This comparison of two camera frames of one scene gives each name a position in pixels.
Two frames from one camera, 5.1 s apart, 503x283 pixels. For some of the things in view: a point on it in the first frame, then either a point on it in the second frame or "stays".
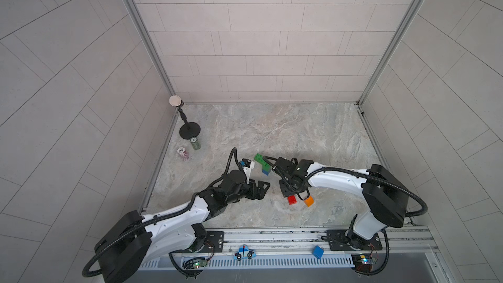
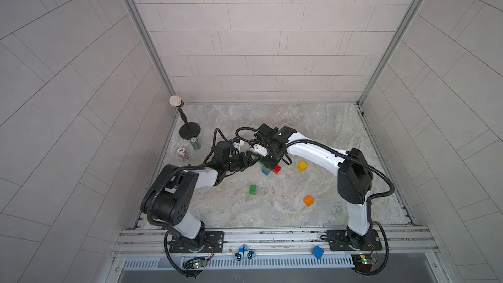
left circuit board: x=197 y=263 stays
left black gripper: x=260 y=195 → x=242 y=167
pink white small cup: x=183 y=153 stays
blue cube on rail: x=317 y=251 stays
